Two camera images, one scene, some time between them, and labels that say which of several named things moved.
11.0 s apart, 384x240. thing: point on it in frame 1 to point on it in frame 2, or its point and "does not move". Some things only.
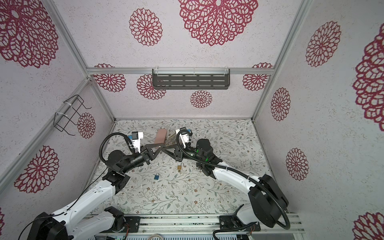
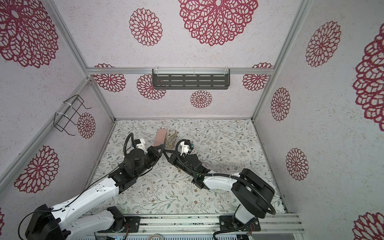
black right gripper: x=180 y=151 to x=174 y=157
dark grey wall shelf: x=190 y=78 does not move
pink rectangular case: x=161 y=136 does not move
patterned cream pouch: x=171 y=138 does not move
